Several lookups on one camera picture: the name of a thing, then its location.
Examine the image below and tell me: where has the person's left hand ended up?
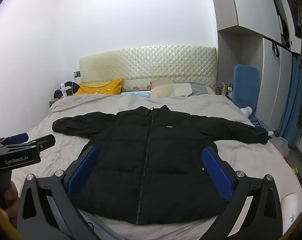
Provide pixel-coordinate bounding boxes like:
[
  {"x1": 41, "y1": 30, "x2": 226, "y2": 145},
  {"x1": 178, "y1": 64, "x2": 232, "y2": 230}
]
[{"x1": 0, "y1": 181, "x2": 19, "y2": 222}]

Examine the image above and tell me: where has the blue padded chair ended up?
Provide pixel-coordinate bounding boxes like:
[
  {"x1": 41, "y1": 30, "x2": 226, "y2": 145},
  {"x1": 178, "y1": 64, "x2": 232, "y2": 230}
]
[{"x1": 232, "y1": 64, "x2": 260, "y2": 111}]

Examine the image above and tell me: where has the blue curtain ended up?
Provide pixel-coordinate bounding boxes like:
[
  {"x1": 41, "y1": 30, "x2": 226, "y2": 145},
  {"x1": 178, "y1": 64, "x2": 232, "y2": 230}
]
[{"x1": 277, "y1": 52, "x2": 302, "y2": 148}]

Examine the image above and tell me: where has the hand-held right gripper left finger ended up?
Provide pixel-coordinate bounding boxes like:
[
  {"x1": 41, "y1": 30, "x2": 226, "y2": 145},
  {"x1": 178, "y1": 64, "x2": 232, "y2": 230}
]
[{"x1": 16, "y1": 146, "x2": 109, "y2": 240}]

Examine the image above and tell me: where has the patchwork pillow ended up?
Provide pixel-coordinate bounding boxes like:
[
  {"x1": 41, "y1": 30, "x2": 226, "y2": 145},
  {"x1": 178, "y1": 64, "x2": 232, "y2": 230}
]
[{"x1": 150, "y1": 80, "x2": 216, "y2": 98}]

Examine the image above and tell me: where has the light blue printed blanket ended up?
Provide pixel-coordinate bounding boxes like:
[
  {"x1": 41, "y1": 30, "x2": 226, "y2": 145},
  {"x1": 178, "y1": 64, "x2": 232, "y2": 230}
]
[{"x1": 119, "y1": 91, "x2": 151, "y2": 99}]

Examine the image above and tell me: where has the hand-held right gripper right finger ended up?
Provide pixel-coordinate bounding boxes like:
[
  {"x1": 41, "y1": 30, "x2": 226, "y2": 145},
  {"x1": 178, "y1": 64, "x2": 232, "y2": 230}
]
[{"x1": 198, "y1": 146, "x2": 289, "y2": 240}]

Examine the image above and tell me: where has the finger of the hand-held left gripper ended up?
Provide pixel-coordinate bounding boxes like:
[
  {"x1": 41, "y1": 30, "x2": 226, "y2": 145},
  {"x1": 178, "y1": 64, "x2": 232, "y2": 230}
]
[
  {"x1": 18, "y1": 134, "x2": 56, "y2": 153},
  {"x1": 0, "y1": 133, "x2": 29, "y2": 148}
]

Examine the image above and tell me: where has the cream quilted headboard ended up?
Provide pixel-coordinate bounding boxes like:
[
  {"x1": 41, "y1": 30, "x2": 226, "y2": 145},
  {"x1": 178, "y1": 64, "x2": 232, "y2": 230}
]
[{"x1": 79, "y1": 45, "x2": 218, "y2": 93}]

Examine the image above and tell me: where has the black puffer jacket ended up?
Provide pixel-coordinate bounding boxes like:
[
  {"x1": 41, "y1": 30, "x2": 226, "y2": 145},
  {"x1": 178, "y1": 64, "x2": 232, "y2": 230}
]
[{"x1": 52, "y1": 105, "x2": 270, "y2": 225}]

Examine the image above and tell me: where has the pink plastic bag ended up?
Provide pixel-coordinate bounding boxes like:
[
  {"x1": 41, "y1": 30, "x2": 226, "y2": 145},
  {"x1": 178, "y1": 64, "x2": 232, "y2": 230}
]
[{"x1": 270, "y1": 136, "x2": 290, "y2": 158}]

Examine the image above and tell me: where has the black bag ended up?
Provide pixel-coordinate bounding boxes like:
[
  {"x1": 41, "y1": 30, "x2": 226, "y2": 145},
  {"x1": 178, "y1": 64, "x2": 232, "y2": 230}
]
[{"x1": 54, "y1": 82, "x2": 81, "y2": 98}]

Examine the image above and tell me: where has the white plush item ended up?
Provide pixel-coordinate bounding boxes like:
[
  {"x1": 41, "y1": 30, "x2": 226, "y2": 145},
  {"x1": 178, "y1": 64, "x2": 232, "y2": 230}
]
[{"x1": 240, "y1": 106, "x2": 254, "y2": 117}]

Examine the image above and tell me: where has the grey bed sheet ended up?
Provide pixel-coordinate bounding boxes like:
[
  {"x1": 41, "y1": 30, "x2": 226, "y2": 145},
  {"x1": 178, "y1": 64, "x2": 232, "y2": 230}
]
[{"x1": 11, "y1": 94, "x2": 302, "y2": 240}]

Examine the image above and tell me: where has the crumpled blue cloth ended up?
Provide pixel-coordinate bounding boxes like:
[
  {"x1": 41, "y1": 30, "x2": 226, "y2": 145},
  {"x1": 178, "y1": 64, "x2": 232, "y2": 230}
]
[{"x1": 248, "y1": 115, "x2": 269, "y2": 128}]

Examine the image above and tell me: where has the white pillow with green print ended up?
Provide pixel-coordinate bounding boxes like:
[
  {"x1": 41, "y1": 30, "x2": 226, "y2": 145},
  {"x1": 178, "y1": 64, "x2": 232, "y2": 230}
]
[{"x1": 282, "y1": 192, "x2": 302, "y2": 228}]

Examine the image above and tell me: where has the grey wardrobe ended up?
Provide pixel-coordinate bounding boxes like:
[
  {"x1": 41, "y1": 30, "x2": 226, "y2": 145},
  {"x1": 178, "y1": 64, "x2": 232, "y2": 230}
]
[{"x1": 208, "y1": 0, "x2": 302, "y2": 150}]

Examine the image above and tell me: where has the yellow pillow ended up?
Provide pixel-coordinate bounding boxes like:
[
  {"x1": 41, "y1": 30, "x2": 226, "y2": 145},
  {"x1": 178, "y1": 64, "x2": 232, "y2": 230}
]
[{"x1": 73, "y1": 78, "x2": 123, "y2": 96}]

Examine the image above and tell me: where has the wooden nightstand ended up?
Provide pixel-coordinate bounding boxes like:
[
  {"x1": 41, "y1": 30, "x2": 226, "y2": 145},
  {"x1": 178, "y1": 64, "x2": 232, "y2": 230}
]
[{"x1": 49, "y1": 97, "x2": 64, "y2": 108}]

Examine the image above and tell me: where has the group of small bottles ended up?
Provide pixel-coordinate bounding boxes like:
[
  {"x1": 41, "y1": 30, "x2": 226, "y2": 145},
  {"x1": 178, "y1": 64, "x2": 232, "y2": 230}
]
[{"x1": 216, "y1": 81, "x2": 234, "y2": 97}]

